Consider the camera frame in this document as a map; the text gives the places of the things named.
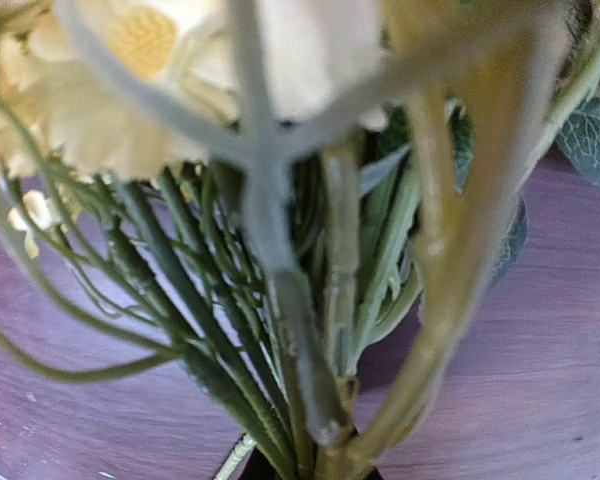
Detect cream rose flower stem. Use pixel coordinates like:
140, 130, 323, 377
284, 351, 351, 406
0, 0, 546, 480

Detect small yellow daisy bunch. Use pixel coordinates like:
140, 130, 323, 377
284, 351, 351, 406
0, 99, 306, 480

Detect pink rose flower stem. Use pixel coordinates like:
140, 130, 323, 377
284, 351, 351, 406
533, 1, 600, 187

